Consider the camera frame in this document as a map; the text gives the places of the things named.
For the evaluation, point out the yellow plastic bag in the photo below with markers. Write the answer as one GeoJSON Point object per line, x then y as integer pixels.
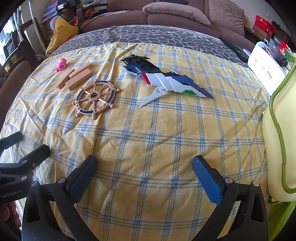
{"type": "Point", "coordinates": [60, 37]}

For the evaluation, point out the flat beige pillow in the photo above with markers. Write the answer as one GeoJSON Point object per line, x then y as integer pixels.
{"type": "Point", "coordinates": [180, 12]}

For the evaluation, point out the dark blue cushion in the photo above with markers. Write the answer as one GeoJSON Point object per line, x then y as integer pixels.
{"type": "Point", "coordinates": [180, 1]}

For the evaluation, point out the lilac plastic container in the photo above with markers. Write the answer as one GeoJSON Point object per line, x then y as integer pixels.
{"type": "Point", "coordinates": [262, 44]}

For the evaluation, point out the copper blue ship wheel toy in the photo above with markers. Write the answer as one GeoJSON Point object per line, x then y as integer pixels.
{"type": "Point", "coordinates": [93, 95]}

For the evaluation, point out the yellow blue plaid cloth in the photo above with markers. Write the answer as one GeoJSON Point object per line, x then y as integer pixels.
{"type": "Point", "coordinates": [150, 139]}

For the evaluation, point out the round labelled tin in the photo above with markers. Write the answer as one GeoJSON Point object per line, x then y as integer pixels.
{"type": "Point", "coordinates": [56, 20]}

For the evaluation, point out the white pole stand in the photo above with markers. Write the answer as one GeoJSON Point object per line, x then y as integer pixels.
{"type": "Point", "coordinates": [38, 30]}

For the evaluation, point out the grey stone-pattern blanket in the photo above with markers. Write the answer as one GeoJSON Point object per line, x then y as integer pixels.
{"type": "Point", "coordinates": [138, 34]}

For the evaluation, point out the long wooden block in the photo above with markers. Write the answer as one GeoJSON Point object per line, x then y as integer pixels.
{"type": "Point", "coordinates": [64, 78]}
{"type": "Point", "coordinates": [78, 80]}
{"type": "Point", "coordinates": [82, 69]}

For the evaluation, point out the red cardboard box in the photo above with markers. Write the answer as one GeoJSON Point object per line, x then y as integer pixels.
{"type": "Point", "coordinates": [263, 24]}

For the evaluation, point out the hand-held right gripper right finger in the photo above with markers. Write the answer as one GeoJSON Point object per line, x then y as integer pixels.
{"type": "Point", "coordinates": [208, 180]}

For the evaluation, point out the small pink plastic toy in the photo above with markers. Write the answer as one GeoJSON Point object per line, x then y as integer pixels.
{"type": "Point", "coordinates": [61, 64]}

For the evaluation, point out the brown wooden chair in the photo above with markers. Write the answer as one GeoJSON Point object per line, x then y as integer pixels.
{"type": "Point", "coordinates": [13, 71]}

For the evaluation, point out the white plastic box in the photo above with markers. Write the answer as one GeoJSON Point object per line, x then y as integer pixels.
{"type": "Point", "coordinates": [263, 67]}

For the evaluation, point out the stack of blue boxes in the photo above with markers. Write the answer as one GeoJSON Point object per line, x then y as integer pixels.
{"type": "Point", "coordinates": [49, 9]}

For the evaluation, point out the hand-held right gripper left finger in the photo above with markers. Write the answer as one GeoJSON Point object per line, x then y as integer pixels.
{"type": "Point", "coordinates": [81, 180]}

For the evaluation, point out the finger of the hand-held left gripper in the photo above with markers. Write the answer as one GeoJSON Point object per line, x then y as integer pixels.
{"type": "Point", "coordinates": [38, 154]}
{"type": "Point", "coordinates": [11, 140]}

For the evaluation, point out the cream yellow plastic basket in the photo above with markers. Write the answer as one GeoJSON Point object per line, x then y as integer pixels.
{"type": "Point", "coordinates": [275, 143]}

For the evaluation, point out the upright beige pillow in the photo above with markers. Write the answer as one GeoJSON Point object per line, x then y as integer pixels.
{"type": "Point", "coordinates": [226, 16]}

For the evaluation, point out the brown fabric sofa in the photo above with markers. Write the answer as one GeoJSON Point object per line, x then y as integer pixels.
{"type": "Point", "coordinates": [175, 22]}

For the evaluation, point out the black remote control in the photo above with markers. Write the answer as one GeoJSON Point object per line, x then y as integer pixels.
{"type": "Point", "coordinates": [233, 48]}

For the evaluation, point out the blue white toy spaceship model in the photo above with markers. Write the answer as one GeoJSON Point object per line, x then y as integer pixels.
{"type": "Point", "coordinates": [171, 80]}

